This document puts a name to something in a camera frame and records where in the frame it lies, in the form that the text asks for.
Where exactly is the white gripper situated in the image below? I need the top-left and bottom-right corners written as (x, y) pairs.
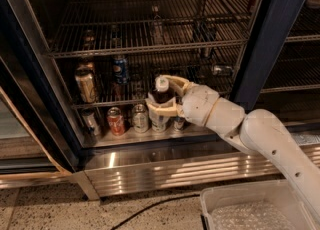
top-left (145, 75), bottom-right (219, 126)

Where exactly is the clear bottle white cap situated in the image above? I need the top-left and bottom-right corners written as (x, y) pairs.
top-left (148, 85), bottom-right (173, 124)

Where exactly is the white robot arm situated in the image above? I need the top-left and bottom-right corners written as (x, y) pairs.
top-left (145, 75), bottom-right (320, 222)

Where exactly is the lying clear plastic bottle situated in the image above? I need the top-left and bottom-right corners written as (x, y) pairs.
top-left (211, 64), bottom-right (233, 76)

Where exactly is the blue Pepsi can on shelf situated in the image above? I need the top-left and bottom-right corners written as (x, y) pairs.
top-left (112, 54), bottom-right (129, 84)

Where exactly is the stainless steel display fridge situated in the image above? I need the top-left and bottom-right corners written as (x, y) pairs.
top-left (1, 0), bottom-right (319, 199)

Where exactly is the open glass fridge door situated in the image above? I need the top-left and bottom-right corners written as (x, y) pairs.
top-left (0, 35), bottom-right (77, 183)

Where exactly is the blue silver can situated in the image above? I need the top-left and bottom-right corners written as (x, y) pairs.
top-left (174, 117), bottom-right (185, 131)

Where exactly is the white green can right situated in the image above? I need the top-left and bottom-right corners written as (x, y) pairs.
top-left (152, 122), bottom-right (166, 133)

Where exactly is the white green can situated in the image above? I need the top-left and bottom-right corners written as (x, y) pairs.
top-left (132, 104), bottom-right (149, 133)
top-left (152, 122), bottom-right (166, 133)

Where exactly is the white green can left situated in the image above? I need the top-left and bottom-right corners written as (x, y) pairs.
top-left (132, 104), bottom-right (149, 133)

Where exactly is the red Coca-Cola can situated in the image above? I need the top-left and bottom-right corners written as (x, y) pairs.
top-left (107, 107), bottom-right (125, 136)

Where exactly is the silver can bottom left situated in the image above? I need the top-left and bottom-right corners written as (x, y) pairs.
top-left (81, 109), bottom-right (101, 136)

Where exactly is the tall gold beverage can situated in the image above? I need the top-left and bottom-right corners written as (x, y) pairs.
top-left (75, 67), bottom-right (98, 103)

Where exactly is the dark can behind gold can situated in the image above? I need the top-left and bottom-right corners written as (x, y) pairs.
top-left (78, 56), bottom-right (95, 72)

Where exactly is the bubble wrap sheet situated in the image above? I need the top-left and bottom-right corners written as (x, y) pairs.
top-left (211, 201), bottom-right (296, 230)

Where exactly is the clear plastic bin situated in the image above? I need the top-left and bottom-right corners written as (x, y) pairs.
top-left (200, 180), bottom-right (319, 230)

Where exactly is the middle wire shelf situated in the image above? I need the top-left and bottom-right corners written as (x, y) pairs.
top-left (69, 45), bottom-right (243, 110)

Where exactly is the wire shelf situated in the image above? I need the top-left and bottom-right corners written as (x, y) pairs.
top-left (49, 0), bottom-right (253, 59)
top-left (69, 45), bottom-right (243, 110)

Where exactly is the black floor cable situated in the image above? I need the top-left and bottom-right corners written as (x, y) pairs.
top-left (109, 192), bottom-right (201, 230)

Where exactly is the upper wire shelf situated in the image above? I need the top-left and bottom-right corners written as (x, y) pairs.
top-left (49, 0), bottom-right (253, 59)

